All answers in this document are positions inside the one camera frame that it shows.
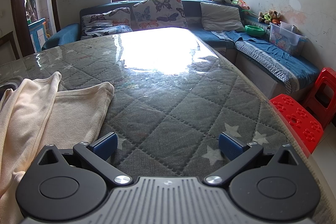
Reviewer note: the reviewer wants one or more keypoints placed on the clear plastic storage box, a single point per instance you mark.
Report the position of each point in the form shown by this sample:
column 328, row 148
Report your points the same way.
column 286, row 39

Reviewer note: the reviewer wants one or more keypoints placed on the dark wooden chair back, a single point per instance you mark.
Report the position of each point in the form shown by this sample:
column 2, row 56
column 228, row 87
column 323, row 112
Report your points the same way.
column 15, row 48

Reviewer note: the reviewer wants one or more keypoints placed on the cream knit garment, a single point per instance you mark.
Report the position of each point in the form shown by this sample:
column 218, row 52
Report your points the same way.
column 39, row 113

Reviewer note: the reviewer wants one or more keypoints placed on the green plastic basin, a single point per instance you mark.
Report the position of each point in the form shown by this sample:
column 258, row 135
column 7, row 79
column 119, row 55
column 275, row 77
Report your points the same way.
column 254, row 30

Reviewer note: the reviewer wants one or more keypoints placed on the blue patterned sofa cover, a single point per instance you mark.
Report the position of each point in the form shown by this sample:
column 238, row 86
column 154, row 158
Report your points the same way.
column 275, row 56

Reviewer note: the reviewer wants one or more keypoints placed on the red stool with perforated seat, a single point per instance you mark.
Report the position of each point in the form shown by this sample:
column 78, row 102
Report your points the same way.
column 296, row 113

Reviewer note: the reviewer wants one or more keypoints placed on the blue white toy cabinet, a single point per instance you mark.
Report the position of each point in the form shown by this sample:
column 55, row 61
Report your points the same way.
column 36, row 32

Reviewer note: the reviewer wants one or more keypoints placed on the blue corner sofa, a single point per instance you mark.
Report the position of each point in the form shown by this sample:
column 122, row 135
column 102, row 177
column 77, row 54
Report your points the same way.
column 191, row 7

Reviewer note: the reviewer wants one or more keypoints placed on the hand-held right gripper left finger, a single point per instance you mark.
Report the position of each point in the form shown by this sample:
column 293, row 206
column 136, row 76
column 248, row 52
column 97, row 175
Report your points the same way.
column 106, row 146

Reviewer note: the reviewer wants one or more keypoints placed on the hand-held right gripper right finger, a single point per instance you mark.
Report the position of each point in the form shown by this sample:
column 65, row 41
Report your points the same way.
column 229, row 146

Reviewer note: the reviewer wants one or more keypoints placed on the pink green plush toy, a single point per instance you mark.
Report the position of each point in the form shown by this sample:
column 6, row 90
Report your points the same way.
column 240, row 4

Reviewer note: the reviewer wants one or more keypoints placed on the brown teddy bear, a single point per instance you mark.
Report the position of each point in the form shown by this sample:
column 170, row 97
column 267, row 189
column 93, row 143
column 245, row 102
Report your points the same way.
column 275, row 14

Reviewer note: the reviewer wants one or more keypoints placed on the small tan plush toy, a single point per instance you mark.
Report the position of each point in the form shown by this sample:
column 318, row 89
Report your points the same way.
column 261, row 16

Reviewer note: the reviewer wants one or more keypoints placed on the plain grey pillow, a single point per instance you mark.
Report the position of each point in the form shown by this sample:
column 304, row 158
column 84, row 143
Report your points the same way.
column 221, row 16

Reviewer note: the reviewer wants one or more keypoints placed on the large butterfly print pillow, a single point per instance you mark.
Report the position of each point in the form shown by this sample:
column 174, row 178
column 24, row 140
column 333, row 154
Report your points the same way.
column 157, row 11

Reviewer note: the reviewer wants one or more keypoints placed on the red plastic stool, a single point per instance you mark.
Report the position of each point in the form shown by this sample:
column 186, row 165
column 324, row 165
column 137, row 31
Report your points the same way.
column 321, row 77

